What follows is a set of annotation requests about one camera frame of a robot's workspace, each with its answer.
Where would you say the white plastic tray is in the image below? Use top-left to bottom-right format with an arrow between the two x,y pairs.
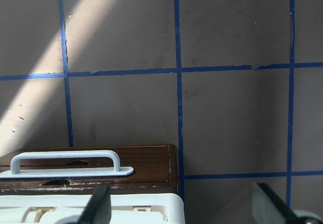
1,193 -> 185,223

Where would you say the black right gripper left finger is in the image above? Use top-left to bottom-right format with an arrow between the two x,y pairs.
78,184 -> 111,224

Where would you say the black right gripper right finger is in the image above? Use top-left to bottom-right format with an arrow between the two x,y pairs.
252,182 -> 322,224

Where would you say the white drawer handle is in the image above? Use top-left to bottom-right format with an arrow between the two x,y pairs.
1,150 -> 134,179

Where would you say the brown wooden drawer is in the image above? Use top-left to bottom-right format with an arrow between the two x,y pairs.
1,145 -> 179,195

